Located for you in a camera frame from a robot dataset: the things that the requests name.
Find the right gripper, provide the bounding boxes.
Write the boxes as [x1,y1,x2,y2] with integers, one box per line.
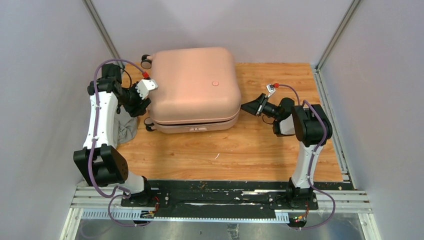
[239,93,281,120]

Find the pink suitcase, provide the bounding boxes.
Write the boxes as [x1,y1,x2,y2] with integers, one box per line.
[141,47,242,134]

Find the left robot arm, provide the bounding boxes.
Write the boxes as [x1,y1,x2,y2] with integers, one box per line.
[73,59,158,207]

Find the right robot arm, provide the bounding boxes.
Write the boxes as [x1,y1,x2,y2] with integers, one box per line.
[240,93,333,209]

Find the grey cloth garment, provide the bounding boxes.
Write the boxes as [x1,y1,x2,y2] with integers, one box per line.
[73,109,144,192]

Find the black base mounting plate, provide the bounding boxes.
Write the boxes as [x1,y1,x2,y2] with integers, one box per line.
[120,180,318,219]

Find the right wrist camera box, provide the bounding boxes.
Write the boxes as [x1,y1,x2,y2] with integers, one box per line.
[266,83,276,99]

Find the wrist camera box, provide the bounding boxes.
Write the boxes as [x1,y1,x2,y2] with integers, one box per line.
[135,79,159,100]
[266,83,276,99]

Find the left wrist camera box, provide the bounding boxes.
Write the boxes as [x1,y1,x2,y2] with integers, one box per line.
[135,79,159,100]

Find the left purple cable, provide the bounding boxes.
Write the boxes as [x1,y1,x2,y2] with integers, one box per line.
[86,58,150,228]

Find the aluminium frame rails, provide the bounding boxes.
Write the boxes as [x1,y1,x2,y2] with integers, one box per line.
[60,187,381,240]

